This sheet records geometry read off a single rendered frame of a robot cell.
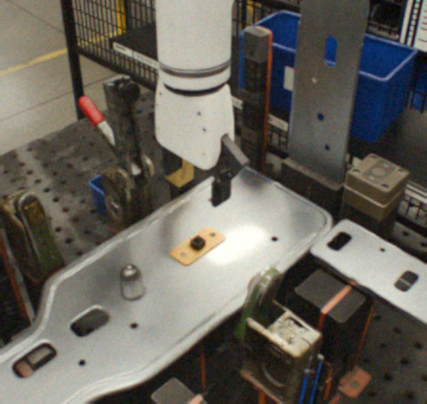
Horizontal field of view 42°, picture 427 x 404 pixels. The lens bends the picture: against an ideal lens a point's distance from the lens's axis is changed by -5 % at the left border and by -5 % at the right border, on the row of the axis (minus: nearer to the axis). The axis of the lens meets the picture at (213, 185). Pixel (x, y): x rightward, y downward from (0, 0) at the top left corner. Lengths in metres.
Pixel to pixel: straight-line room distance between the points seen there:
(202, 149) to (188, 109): 0.05
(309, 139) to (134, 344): 0.46
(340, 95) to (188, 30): 0.36
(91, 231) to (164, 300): 0.59
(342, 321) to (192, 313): 0.20
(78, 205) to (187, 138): 0.76
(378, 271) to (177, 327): 0.30
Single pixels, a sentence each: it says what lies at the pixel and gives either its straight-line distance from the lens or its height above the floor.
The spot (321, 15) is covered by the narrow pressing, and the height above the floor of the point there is 1.28.
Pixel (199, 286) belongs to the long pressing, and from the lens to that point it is 0.79.
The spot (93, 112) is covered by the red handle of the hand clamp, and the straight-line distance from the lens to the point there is 0.91.
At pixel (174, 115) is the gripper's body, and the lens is 0.69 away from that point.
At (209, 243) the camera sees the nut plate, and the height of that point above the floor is 1.00.
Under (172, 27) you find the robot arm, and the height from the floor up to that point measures 1.36.
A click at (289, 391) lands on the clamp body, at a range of 0.74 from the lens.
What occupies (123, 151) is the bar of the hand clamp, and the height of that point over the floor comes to 1.11.
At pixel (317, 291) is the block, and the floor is 0.98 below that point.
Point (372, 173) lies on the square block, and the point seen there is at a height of 1.06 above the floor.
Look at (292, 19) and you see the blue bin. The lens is 1.21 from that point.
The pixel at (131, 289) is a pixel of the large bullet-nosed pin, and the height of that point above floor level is 1.02.
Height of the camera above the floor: 1.59
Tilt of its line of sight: 38 degrees down
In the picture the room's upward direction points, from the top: straight up
